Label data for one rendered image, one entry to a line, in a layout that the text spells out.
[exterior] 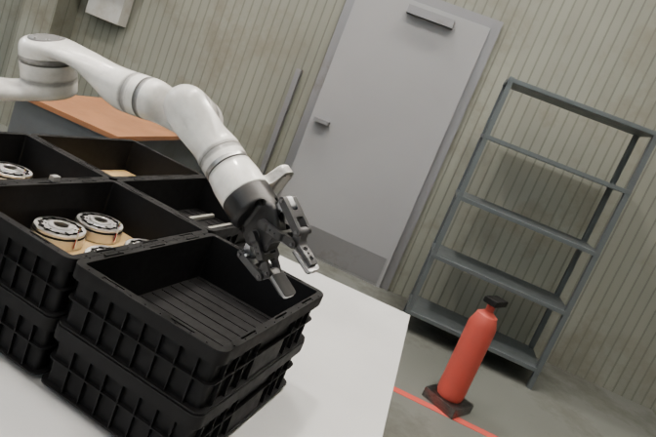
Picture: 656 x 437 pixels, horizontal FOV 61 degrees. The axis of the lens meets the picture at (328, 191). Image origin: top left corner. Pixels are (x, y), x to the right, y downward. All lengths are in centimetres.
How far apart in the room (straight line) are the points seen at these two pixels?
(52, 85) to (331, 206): 344
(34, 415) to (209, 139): 51
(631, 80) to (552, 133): 62
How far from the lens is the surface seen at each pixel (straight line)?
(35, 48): 106
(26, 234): 103
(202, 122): 84
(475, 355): 300
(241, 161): 81
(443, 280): 440
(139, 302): 89
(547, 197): 433
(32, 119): 331
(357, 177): 427
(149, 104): 92
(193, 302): 117
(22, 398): 105
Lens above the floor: 133
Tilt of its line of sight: 11 degrees down
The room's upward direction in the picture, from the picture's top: 22 degrees clockwise
